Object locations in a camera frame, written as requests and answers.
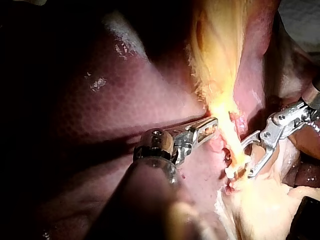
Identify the left arm instrument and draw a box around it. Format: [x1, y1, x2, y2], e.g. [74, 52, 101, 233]
[133, 125, 199, 185]

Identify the left arm instrument jaw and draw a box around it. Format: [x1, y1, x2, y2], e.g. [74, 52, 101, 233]
[189, 116, 219, 133]
[194, 123, 218, 149]

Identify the right arm instrument jaw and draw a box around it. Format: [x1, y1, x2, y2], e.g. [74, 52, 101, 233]
[238, 129, 263, 164]
[247, 146, 276, 179]

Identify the right arm instrument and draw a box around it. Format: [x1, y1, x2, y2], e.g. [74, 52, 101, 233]
[259, 101, 320, 150]

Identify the white clip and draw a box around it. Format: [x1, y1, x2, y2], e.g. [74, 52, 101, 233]
[224, 161, 251, 180]

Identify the gallbladder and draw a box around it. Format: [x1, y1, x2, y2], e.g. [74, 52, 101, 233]
[186, 0, 250, 121]

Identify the thin tube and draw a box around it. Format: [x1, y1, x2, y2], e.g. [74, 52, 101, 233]
[219, 112, 246, 170]

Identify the dark red liver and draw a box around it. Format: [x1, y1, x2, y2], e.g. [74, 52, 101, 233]
[32, 0, 320, 240]

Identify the pale fatty tissue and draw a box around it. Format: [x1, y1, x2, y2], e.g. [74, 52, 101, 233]
[216, 147, 320, 240]

